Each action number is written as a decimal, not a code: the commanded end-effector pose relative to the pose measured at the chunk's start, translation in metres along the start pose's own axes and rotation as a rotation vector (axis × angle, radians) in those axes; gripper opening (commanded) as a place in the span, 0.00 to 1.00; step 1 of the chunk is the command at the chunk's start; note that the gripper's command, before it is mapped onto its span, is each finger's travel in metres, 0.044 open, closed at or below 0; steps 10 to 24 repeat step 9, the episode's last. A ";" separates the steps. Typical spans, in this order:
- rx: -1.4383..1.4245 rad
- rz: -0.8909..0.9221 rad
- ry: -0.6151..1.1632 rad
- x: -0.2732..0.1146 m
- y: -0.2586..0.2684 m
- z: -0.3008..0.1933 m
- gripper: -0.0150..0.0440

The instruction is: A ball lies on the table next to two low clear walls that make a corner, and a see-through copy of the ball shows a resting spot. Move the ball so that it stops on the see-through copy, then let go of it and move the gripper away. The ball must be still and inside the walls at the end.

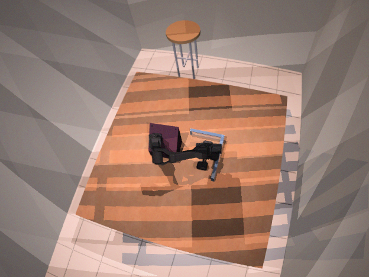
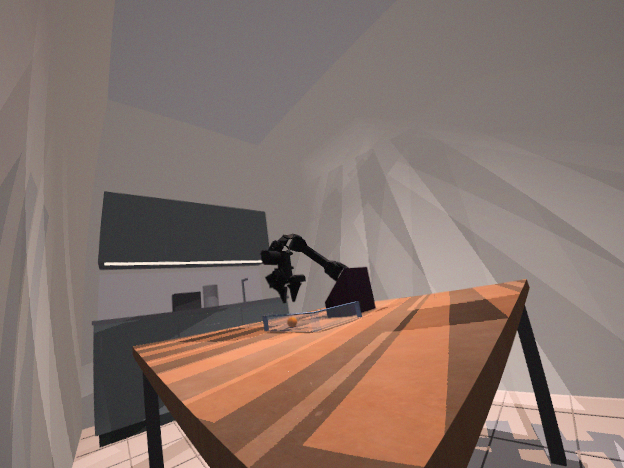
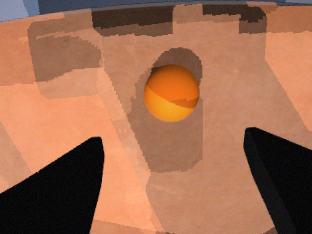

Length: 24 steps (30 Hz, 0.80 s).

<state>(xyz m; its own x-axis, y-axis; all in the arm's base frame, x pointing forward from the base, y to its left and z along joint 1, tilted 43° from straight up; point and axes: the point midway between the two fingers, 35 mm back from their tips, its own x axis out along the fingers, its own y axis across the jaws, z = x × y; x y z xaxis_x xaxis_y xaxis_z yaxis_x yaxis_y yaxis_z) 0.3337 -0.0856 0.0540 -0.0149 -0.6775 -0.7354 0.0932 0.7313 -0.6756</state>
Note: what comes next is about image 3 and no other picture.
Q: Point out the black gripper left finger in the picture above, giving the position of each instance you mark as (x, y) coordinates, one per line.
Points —
(59, 199)

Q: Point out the brown ball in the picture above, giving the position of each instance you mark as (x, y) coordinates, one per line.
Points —
(175, 84)

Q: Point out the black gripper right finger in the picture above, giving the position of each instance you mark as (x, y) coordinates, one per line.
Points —
(283, 174)

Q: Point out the translucent orange ball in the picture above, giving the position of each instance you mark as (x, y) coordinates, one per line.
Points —
(163, 109)

